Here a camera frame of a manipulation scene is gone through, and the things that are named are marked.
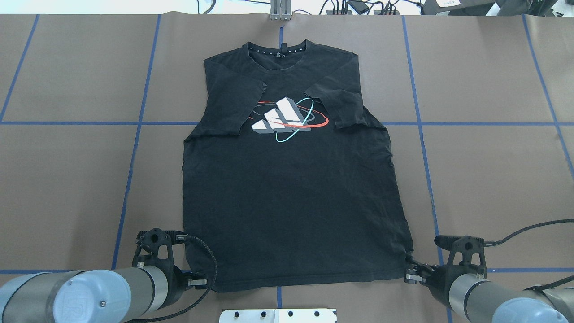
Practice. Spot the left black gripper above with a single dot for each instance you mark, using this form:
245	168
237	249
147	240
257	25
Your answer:
178	283

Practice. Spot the black printed t-shirt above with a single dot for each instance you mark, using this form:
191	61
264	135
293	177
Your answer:
287	177

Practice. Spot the brown paper table cover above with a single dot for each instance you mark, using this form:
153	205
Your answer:
95	110

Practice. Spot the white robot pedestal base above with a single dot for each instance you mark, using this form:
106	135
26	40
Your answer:
291	315

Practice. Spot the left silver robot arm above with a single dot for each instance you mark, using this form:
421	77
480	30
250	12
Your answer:
107	296

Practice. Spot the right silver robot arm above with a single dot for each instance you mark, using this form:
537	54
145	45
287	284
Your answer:
462	286

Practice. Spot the aluminium frame post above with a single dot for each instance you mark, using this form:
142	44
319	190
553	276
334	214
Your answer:
280	10

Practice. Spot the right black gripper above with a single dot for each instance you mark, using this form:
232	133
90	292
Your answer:
434	276

